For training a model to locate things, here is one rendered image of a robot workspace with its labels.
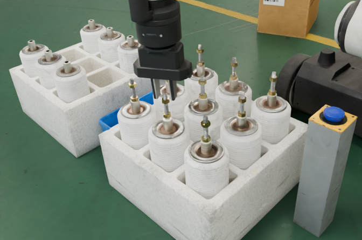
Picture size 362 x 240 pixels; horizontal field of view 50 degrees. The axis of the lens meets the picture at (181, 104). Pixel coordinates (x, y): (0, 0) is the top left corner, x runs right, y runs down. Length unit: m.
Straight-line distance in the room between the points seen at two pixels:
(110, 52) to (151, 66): 0.61
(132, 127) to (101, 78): 0.44
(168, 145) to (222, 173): 0.13
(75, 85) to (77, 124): 0.12
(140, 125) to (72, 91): 0.32
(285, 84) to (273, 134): 0.35
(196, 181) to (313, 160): 0.25
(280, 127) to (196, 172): 0.26
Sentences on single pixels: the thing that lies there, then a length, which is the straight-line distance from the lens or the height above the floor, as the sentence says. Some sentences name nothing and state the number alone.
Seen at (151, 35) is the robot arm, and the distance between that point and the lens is 0.72.
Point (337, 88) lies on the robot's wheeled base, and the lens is 1.21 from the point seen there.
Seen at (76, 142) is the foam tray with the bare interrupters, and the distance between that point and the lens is 1.22.
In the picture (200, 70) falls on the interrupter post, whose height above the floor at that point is 0.27.
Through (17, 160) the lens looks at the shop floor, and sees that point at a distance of 1.32.
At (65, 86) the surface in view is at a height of 0.23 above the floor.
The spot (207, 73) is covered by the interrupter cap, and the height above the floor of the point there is 0.25.
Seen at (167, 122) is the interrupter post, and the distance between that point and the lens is 0.86.
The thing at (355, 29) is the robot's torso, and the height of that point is 0.41.
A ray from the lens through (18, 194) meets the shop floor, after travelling 1.20.
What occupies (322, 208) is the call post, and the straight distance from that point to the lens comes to 0.94.
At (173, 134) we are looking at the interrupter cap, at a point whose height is 0.25.
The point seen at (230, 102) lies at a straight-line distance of 0.99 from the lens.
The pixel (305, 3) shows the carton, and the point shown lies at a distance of 1.90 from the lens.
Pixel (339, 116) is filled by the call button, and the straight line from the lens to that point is 0.82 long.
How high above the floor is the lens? 0.78
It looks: 33 degrees down
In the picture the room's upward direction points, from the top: 4 degrees counter-clockwise
